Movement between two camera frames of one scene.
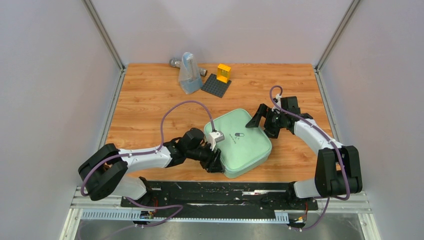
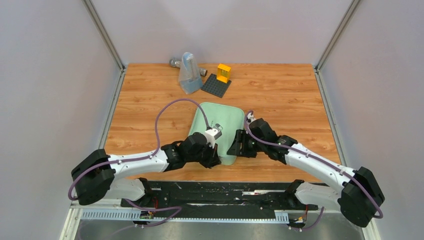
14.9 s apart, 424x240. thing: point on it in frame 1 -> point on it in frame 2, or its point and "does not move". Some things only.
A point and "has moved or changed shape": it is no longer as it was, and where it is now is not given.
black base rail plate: (220, 198) does not move
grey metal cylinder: (175, 62) does not move
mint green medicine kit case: (244, 147) has moved or changed shape
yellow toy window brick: (223, 73) does not move
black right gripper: (263, 111) -> (241, 137)
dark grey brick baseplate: (215, 87) does not move
